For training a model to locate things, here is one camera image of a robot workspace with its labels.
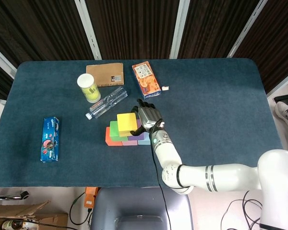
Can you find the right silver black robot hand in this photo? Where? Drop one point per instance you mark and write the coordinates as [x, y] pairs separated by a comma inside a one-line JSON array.
[[150, 118]]

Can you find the purple foam cube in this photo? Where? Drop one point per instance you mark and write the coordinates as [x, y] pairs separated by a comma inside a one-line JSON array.
[[135, 137]]

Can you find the yellow foam cube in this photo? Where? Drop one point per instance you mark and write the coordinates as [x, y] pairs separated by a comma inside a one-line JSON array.
[[126, 124]]

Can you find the light blue foam cube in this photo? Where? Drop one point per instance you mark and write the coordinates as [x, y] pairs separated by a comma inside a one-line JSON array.
[[142, 141]]

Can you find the pink foam cube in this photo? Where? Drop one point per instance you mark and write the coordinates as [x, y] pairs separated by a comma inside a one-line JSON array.
[[129, 143]]

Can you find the green foam cube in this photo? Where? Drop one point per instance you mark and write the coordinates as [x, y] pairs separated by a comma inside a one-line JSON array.
[[113, 130]]

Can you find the orange foam cube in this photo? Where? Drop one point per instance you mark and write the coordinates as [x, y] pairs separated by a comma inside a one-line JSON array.
[[108, 141]]

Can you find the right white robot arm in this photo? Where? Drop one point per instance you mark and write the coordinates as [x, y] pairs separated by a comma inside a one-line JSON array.
[[206, 172]]

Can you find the small white eraser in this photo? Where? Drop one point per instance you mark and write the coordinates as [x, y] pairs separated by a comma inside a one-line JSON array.
[[166, 88]]

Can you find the orange blue cracker box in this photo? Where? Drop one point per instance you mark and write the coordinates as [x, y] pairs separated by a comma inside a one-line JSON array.
[[146, 80]]

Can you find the clear plastic water bottle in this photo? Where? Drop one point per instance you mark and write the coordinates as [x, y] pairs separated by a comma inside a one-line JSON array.
[[108, 101]]

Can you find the yellow tennis ball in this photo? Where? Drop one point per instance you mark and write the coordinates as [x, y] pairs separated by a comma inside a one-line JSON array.
[[94, 97], [88, 90]]

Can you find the brown cardboard packet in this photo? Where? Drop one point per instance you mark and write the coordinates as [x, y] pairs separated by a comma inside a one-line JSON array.
[[104, 73]]

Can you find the teal table cloth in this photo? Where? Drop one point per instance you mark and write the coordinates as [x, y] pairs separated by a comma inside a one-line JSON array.
[[206, 83]]

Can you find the clear tennis ball tube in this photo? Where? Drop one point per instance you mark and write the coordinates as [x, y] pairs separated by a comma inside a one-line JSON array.
[[85, 80]]

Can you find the orange power strip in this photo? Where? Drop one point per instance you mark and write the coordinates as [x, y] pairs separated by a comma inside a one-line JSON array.
[[90, 197]]

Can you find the blue Oreo cookie box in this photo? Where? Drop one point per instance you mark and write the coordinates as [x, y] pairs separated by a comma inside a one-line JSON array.
[[50, 140]]

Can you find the white sneaker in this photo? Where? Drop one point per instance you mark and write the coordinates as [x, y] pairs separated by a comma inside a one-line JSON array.
[[286, 112]]

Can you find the black flat base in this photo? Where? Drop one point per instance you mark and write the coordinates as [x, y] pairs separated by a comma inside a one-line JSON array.
[[286, 97]]

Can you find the brown cardboard box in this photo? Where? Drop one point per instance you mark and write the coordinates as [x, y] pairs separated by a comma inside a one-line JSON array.
[[52, 222]]

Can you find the chrome tube with black cap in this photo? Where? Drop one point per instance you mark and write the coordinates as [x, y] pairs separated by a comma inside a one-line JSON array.
[[7, 197]]

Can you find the glass bottle with label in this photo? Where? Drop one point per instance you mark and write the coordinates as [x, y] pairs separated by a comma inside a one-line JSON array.
[[14, 224]]

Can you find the white metal frame post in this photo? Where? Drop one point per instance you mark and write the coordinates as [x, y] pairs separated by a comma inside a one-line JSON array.
[[180, 26], [1, 58], [87, 26], [246, 28]]

